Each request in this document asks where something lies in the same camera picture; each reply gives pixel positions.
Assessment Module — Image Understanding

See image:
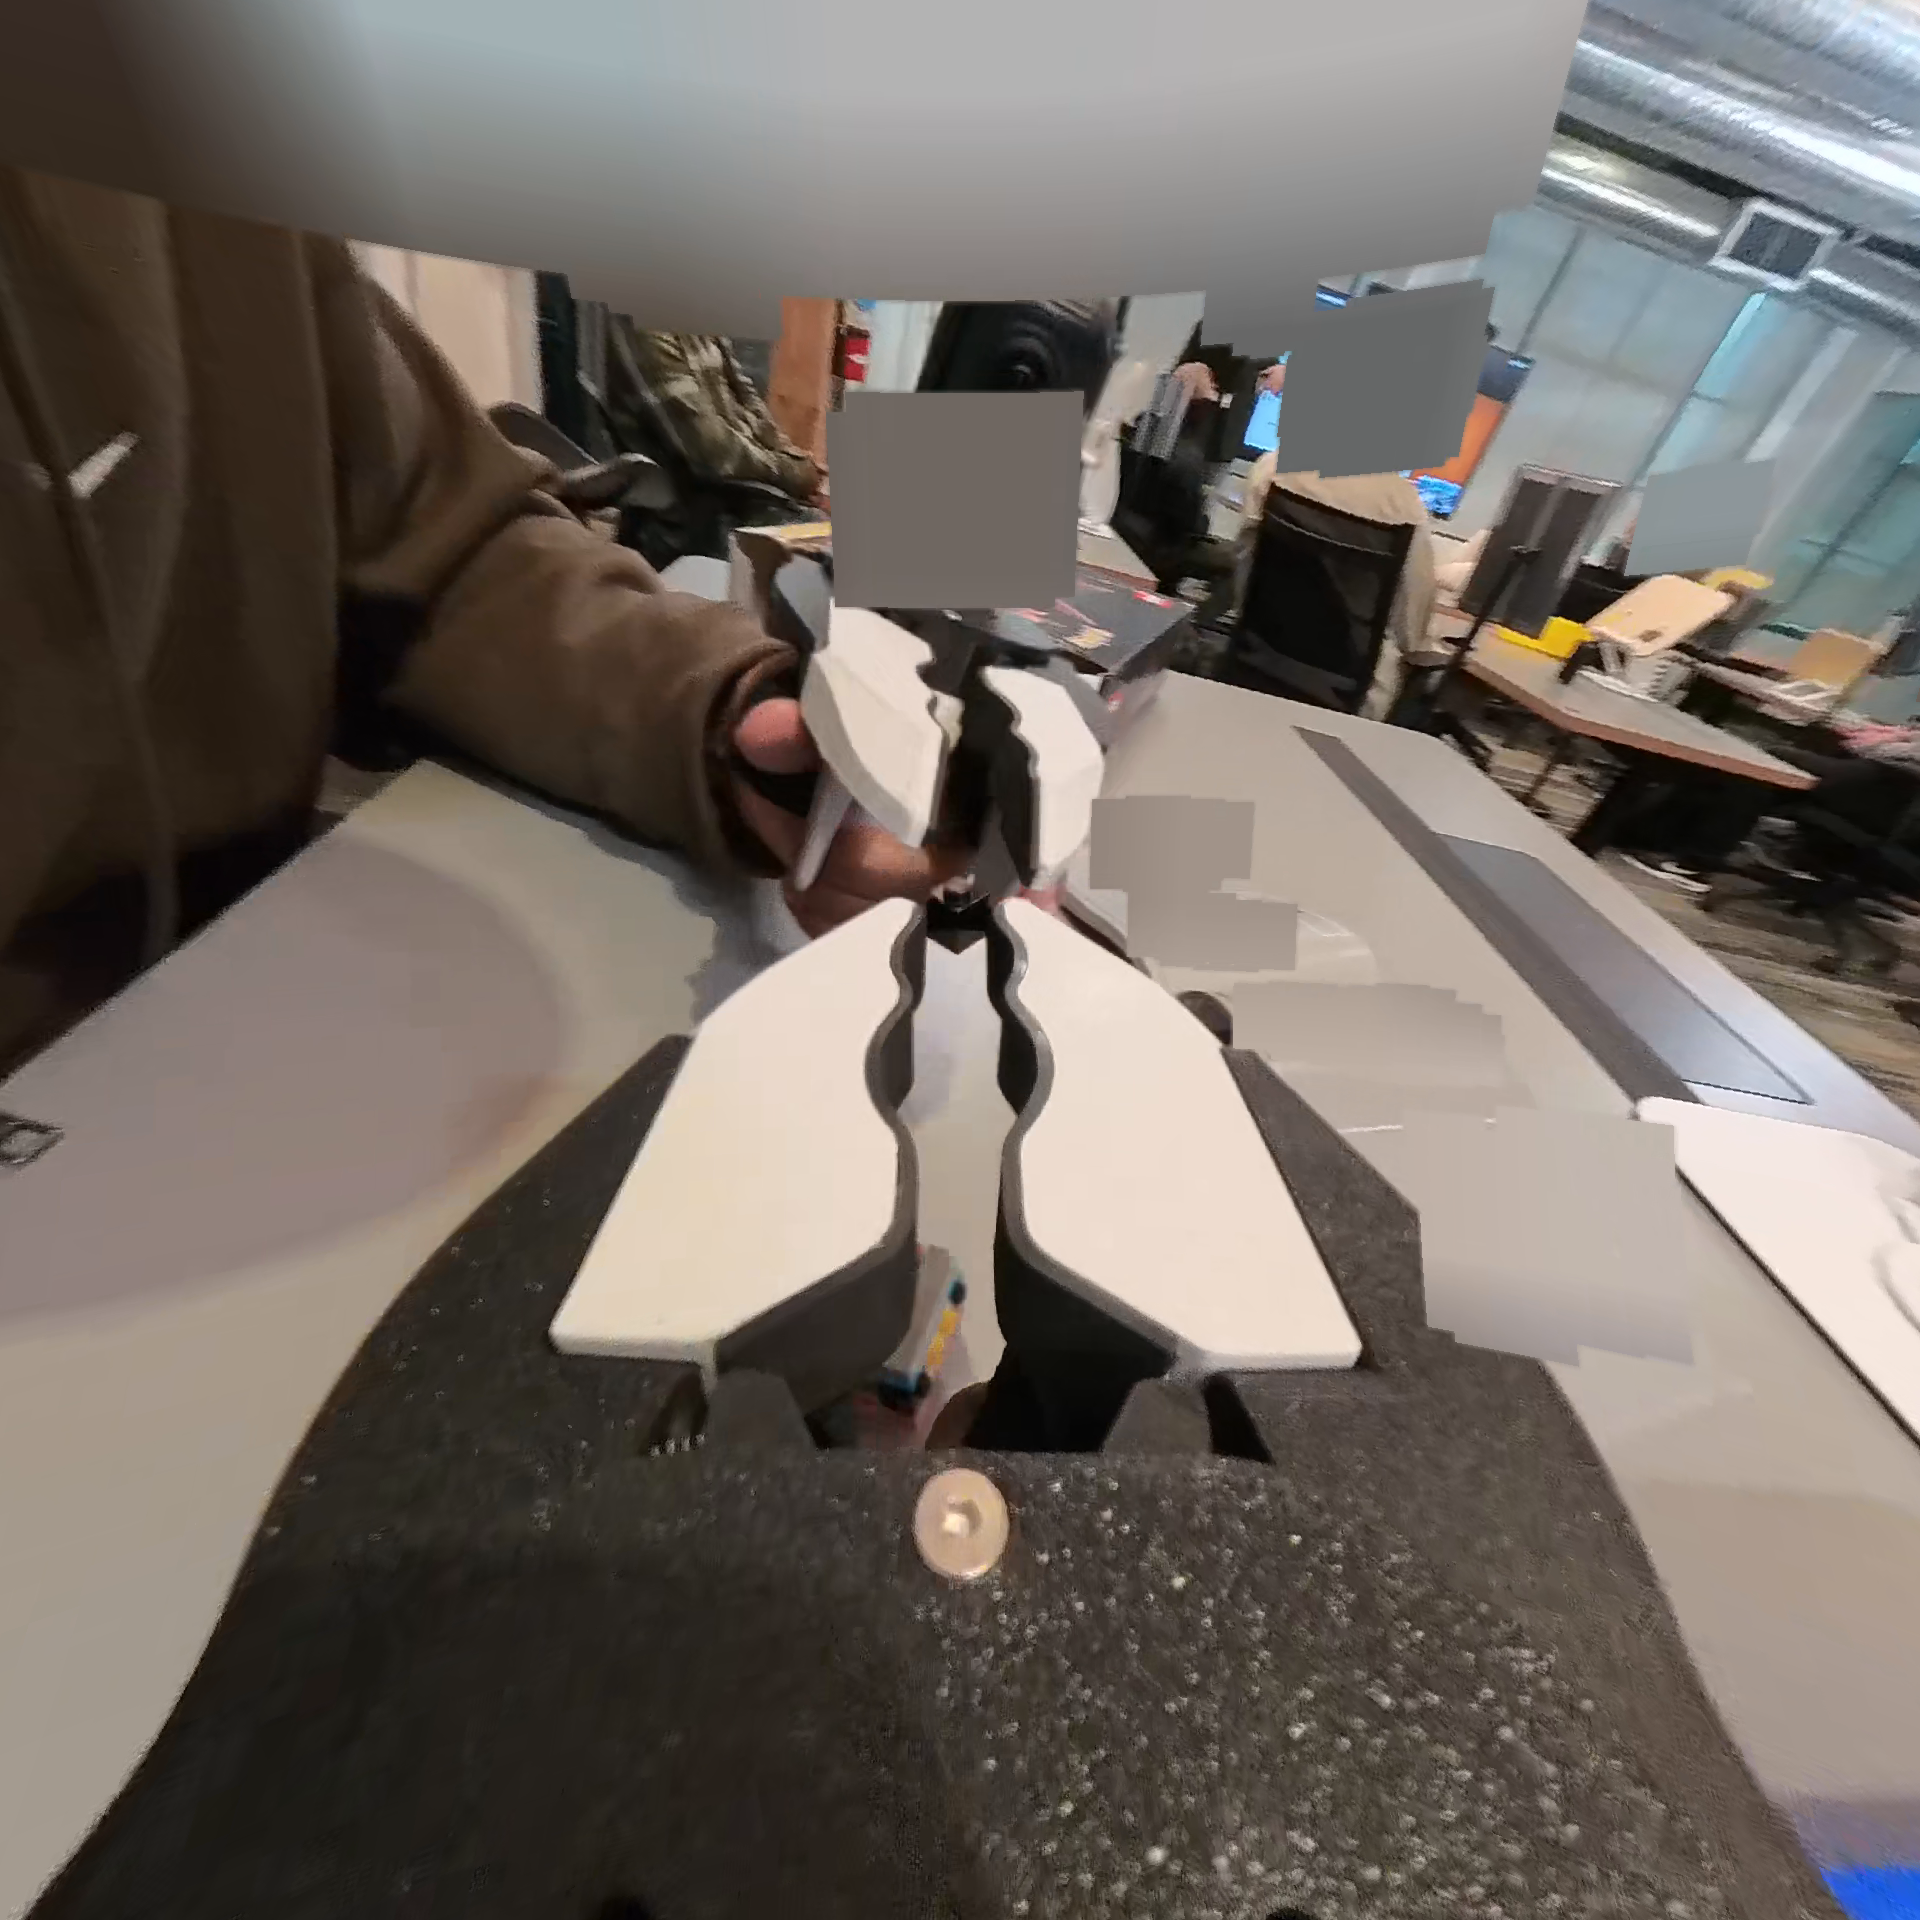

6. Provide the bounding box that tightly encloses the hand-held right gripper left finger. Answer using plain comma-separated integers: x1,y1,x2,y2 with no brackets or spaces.
549,895,923,1377

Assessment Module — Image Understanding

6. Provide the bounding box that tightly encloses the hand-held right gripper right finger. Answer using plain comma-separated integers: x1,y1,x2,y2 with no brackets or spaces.
990,895,1366,1385

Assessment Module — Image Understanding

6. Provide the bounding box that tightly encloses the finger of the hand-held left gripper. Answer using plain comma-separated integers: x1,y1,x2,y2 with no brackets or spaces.
791,612,962,888
978,662,1112,888

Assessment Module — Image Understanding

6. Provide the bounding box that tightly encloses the colourful toy brick model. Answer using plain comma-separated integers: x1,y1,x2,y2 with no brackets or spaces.
872,1246,972,1415

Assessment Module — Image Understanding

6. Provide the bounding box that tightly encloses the person's left forearm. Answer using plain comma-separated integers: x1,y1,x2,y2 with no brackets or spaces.
323,246,811,887

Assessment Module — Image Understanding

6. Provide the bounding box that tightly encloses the background office desk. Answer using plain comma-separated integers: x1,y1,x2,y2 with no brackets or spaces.
1431,607,1823,863

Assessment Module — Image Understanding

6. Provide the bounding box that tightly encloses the person's left hand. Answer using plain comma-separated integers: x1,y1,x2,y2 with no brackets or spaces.
731,694,934,941

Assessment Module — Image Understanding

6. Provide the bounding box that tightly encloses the dark printed cardboard box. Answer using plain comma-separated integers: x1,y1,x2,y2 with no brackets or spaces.
1048,586,1192,710

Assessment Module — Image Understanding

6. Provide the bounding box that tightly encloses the black office chair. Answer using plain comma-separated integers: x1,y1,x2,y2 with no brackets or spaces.
1228,479,1419,712

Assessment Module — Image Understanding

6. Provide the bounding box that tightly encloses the dark computer monitor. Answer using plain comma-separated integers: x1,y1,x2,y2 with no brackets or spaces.
1477,461,1624,640

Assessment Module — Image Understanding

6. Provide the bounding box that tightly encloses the white flat board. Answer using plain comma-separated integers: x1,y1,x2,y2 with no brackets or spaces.
1634,1095,1920,1444

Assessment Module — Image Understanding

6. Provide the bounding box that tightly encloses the person's brown hoodie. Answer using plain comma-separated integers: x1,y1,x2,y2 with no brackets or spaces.
0,161,506,1070

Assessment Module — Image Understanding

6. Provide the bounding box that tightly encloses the blue plastic bin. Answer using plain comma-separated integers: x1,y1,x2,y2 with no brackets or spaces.
1792,1814,1920,1920

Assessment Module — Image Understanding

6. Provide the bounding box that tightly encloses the dark desk cable strip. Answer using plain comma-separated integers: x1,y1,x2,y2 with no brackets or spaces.
1294,725,1920,1150

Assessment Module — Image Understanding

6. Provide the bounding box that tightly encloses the silver ceiling duct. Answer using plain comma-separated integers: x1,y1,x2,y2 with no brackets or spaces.
1544,0,1920,295

